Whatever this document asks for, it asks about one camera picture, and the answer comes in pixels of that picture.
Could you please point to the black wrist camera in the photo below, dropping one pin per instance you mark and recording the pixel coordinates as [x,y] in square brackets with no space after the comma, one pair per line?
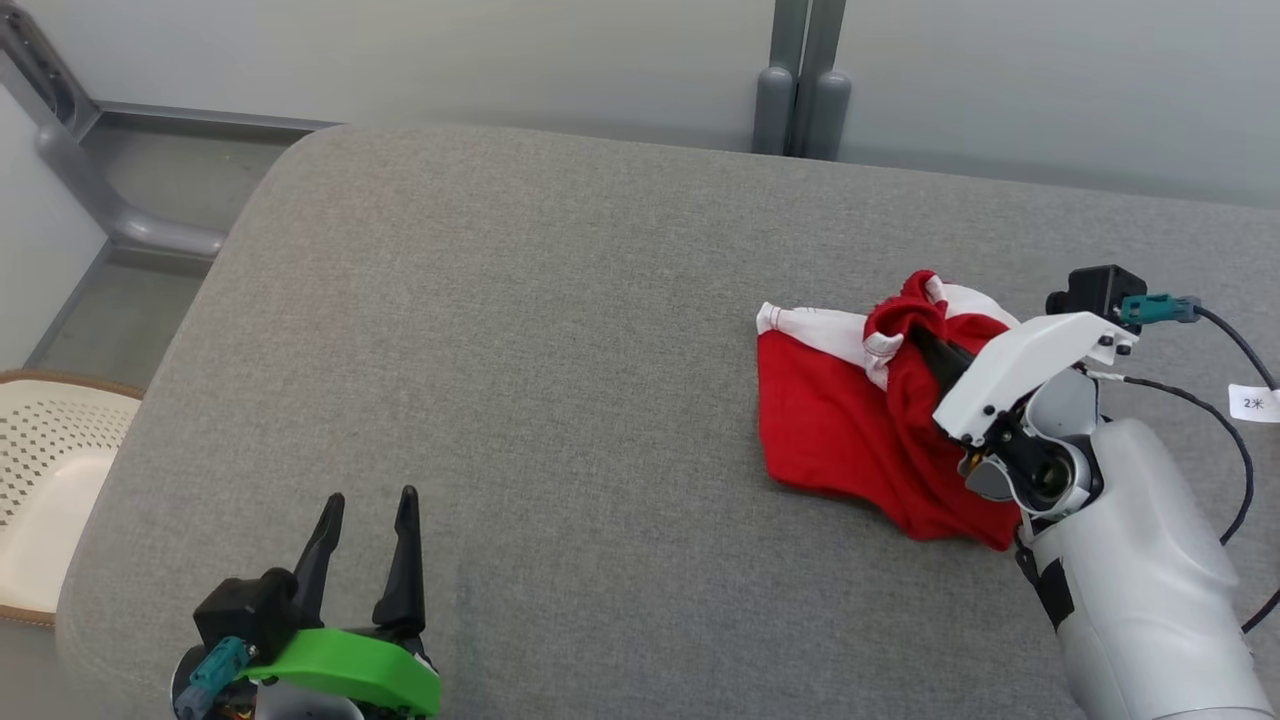
[245,610]
[1095,290]

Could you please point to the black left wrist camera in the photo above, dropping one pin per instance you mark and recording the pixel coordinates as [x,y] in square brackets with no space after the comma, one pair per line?
[245,610]

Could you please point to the grey partition post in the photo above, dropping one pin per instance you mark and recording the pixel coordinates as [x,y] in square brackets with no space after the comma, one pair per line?
[775,100]
[825,110]

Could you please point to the teal left camera connector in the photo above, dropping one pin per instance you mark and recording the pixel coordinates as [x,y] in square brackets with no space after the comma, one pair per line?
[215,670]

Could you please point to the teal right camera connector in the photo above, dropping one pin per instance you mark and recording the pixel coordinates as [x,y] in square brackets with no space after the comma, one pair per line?
[1160,308]

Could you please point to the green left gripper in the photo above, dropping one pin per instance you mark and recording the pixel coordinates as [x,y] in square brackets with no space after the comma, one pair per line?
[360,665]

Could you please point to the teal camera connector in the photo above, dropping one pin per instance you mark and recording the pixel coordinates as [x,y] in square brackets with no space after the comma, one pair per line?
[1160,308]
[215,670]

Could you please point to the cream perforated laundry basket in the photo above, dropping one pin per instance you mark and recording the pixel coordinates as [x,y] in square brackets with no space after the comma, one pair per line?
[50,500]

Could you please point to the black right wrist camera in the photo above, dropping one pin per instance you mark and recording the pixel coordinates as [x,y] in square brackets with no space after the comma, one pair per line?
[1095,290]

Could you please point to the red Bulls 23 shorts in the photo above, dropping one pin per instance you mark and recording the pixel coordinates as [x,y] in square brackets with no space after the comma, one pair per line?
[830,430]

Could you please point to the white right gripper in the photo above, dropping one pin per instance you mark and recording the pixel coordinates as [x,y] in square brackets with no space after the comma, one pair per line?
[1020,365]

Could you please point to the grey fabric sofa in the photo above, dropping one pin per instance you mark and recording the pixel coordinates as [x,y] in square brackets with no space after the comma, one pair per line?
[500,350]

